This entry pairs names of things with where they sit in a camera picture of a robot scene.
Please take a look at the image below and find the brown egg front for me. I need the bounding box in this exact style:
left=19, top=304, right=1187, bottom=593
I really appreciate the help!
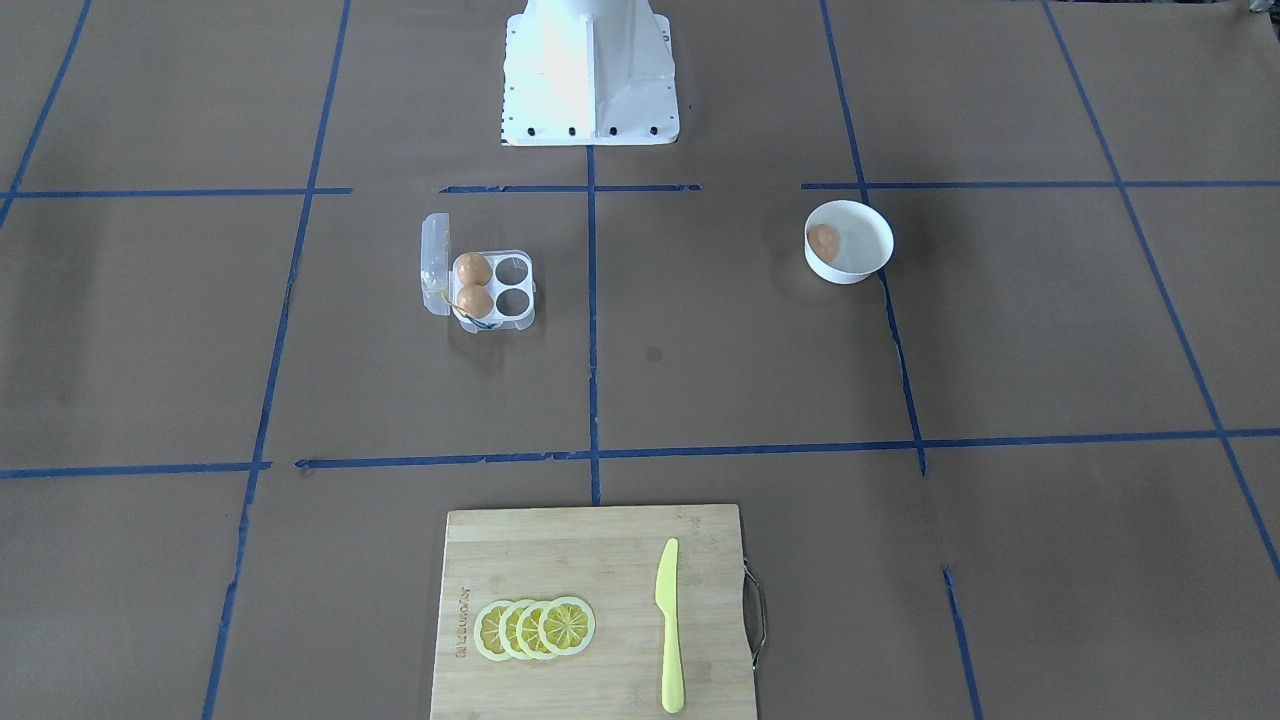
left=454, top=284, right=495, bottom=322

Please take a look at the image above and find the yellow plastic knife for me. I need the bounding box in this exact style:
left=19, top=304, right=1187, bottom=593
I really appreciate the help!
left=654, top=537, right=685, bottom=715

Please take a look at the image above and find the lemon slice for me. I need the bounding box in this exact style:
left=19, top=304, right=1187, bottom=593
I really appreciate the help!
left=472, top=600, right=513, bottom=662
left=498, top=600, right=535, bottom=661
left=538, top=596, right=596, bottom=657
left=515, top=601, right=556, bottom=661

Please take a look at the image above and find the brown egg back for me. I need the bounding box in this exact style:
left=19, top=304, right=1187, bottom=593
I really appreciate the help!
left=453, top=252, right=494, bottom=287

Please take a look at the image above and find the clear plastic egg box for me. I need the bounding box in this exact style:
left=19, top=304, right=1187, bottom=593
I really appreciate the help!
left=419, top=213, right=538, bottom=334

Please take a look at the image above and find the brown egg from bowl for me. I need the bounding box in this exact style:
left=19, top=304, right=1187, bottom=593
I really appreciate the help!
left=806, top=224, right=841, bottom=266

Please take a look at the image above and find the bamboo cutting board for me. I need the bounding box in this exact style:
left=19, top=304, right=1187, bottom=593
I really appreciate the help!
left=429, top=503, right=758, bottom=719

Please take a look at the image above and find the white round bowl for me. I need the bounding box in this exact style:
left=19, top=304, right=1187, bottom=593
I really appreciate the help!
left=803, top=199, right=895, bottom=284

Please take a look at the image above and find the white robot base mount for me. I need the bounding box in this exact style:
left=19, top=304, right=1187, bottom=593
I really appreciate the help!
left=500, top=1, right=681, bottom=147

